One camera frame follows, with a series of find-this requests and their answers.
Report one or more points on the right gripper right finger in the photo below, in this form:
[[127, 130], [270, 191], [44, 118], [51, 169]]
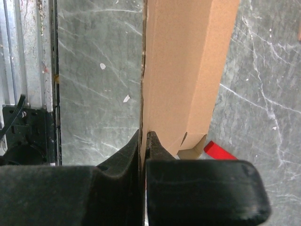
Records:
[[202, 192]]

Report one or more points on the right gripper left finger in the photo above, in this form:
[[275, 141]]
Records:
[[33, 194]]

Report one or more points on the brown cardboard box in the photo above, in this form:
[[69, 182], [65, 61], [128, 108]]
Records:
[[185, 45]]

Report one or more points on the red rectangular block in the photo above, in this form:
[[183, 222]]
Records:
[[217, 152]]

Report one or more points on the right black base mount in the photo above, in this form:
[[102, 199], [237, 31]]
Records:
[[32, 136]]

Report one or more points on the aluminium mounting rail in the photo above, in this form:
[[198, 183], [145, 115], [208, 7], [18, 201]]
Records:
[[28, 52]]

